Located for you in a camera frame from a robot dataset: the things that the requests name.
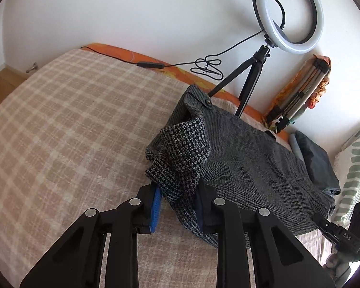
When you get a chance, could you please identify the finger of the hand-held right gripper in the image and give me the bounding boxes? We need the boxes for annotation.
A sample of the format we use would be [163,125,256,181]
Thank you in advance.
[314,214,360,253]

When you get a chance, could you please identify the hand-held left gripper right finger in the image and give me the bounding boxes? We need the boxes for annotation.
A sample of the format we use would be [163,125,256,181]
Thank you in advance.
[196,182,337,288]

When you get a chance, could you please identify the orange patterned bed sheet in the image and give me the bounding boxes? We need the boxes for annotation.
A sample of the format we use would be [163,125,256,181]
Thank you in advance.
[86,43,289,142]

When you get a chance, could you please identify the folded grey tripod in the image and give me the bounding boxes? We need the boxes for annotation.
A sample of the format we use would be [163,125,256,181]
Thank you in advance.
[268,54,332,133]

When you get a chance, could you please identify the folded silver tripod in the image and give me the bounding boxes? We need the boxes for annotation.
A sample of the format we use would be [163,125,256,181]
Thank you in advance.
[263,58,331,130]

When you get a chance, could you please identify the black ring light tripod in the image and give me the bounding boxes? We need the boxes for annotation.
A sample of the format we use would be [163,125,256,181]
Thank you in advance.
[208,34,272,118]

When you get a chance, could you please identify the grey houndstooth pants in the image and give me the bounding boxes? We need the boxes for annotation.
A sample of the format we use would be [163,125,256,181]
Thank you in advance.
[144,84,336,248]

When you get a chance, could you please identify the green striped white pillow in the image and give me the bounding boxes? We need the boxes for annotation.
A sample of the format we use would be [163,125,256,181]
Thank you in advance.
[329,124,360,229]

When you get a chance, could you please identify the folded blue jeans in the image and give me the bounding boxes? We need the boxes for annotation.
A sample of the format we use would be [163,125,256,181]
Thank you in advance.
[322,187,342,198]

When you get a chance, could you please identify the black ring light cable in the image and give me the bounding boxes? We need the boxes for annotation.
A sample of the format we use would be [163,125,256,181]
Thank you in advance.
[79,0,286,81]

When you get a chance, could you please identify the dark grey folded garment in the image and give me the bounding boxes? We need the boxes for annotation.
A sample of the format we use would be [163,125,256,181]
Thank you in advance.
[294,130,341,192]

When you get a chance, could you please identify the white ring light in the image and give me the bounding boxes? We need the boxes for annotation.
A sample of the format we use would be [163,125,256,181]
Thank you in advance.
[250,0,324,55]

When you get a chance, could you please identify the light blue folded garment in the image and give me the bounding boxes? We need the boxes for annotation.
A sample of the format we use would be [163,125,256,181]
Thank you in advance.
[289,133,304,160]

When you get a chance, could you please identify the beige checked blanket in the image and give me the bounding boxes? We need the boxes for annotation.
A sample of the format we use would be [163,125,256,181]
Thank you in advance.
[0,48,329,288]

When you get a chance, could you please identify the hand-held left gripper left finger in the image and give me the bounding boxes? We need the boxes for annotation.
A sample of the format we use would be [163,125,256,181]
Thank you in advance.
[19,184,163,288]

